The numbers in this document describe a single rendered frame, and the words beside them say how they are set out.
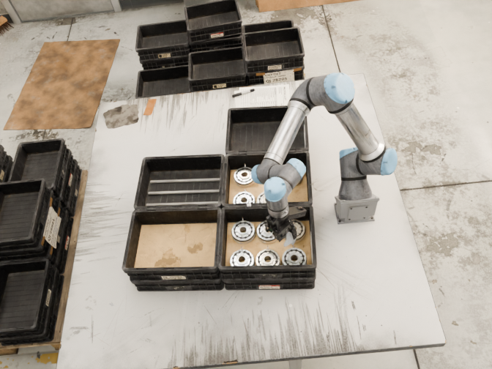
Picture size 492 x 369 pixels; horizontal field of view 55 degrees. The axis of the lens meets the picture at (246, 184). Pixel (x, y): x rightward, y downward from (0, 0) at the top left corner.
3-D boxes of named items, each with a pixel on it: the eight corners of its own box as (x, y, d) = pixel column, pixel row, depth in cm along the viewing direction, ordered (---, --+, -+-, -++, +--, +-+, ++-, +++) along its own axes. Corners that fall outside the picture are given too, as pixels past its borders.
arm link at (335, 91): (375, 160, 215) (315, 69, 187) (404, 159, 204) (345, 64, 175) (364, 181, 210) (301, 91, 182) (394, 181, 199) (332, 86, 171)
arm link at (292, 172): (279, 157, 175) (263, 176, 170) (302, 156, 167) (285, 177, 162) (289, 172, 179) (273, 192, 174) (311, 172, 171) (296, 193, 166)
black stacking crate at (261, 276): (312, 218, 214) (312, 205, 204) (315, 280, 197) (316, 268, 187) (225, 221, 217) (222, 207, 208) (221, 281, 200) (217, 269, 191)
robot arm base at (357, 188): (370, 192, 222) (369, 172, 221) (373, 198, 208) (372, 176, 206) (337, 195, 225) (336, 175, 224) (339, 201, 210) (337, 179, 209)
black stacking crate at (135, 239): (224, 221, 217) (220, 207, 208) (220, 281, 200) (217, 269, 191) (140, 223, 221) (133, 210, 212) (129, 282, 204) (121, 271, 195)
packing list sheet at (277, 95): (288, 82, 282) (288, 81, 282) (293, 110, 269) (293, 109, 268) (233, 88, 283) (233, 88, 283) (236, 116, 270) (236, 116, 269)
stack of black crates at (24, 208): (29, 222, 308) (-7, 183, 272) (75, 218, 307) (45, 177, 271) (16, 280, 285) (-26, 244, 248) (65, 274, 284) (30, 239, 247)
